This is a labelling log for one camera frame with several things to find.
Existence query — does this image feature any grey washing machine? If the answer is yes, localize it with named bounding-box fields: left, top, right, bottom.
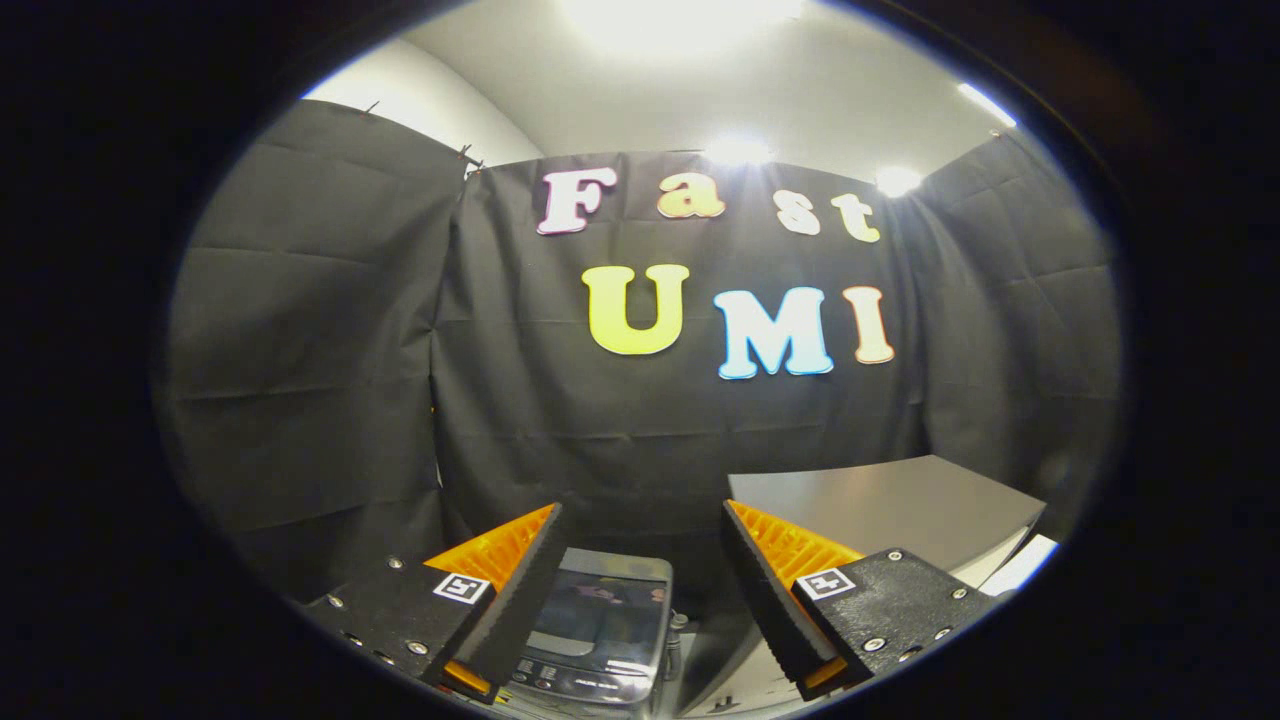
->
left=503, top=548, right=691, bottom=709

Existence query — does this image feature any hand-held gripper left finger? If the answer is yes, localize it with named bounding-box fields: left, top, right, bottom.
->
left=300, top=502, right=567, bottom=703

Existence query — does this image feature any black backdrop cloth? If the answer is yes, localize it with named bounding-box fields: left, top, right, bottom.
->
left=160, top=100, right=1123, bottom=606

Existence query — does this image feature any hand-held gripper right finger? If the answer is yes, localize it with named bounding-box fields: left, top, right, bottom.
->
left=720, top=498, right=1001, bottom=703

